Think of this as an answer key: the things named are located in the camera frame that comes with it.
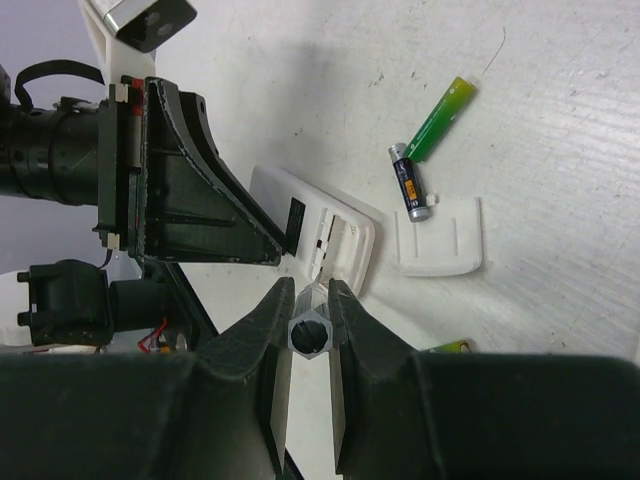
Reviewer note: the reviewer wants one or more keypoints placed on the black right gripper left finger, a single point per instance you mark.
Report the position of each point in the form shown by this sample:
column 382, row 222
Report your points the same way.
column 218, row 413

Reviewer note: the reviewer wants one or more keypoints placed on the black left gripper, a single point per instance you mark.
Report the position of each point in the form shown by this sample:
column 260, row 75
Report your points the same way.
column 188, row 206

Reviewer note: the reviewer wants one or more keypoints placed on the white battery cover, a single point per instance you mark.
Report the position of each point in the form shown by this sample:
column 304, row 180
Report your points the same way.
column 449, row 243

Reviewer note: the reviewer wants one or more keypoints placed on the black battery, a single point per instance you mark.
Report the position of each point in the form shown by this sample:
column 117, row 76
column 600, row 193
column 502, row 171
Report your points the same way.
column 414, row 198

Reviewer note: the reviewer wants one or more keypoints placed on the green and white battery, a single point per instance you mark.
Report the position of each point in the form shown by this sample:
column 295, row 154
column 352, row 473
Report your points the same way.
column 459, row 346

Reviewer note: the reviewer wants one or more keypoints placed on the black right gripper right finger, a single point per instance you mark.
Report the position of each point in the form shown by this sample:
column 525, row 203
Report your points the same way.
column 402, row 413

